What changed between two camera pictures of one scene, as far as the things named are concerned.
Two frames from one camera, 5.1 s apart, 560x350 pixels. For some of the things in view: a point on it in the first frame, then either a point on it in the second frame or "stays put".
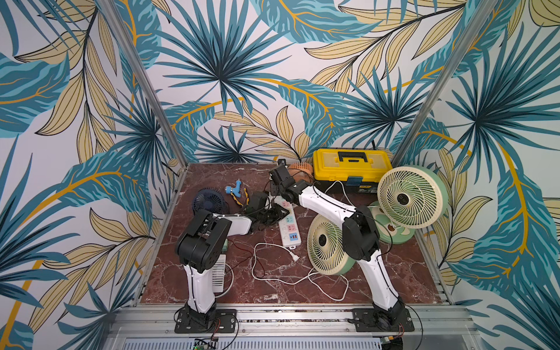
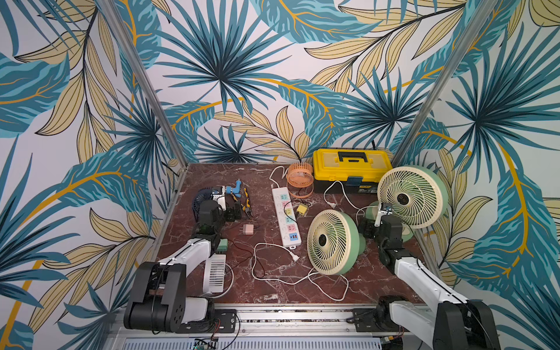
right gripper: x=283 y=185 -> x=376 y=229
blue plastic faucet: x=235 y=191 stays put
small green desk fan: x=326 y=248 stays put
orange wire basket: x=301 y=171 stays put
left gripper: x=278 y=214 -> x=231 y=216
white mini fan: x=219 y=274 stays put
